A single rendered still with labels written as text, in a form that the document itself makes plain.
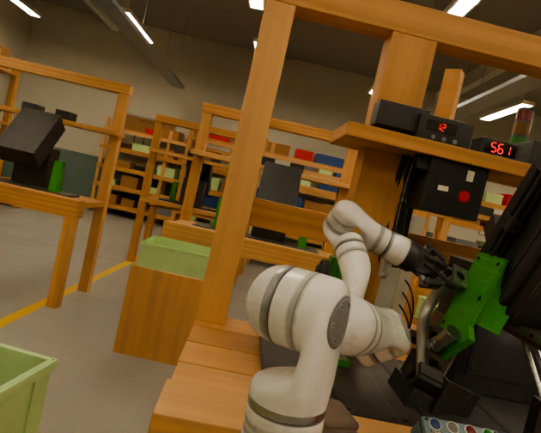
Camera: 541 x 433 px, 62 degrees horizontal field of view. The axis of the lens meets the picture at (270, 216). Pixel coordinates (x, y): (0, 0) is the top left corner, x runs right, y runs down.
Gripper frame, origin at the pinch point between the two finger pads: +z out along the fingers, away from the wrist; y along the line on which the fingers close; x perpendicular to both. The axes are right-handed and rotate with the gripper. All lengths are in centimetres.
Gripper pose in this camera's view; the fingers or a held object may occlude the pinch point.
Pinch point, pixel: (451, 278)
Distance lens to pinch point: 120.9
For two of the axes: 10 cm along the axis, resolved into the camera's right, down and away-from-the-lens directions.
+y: 3.0, -6.7, 6.8
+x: -3.6, 5.8, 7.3
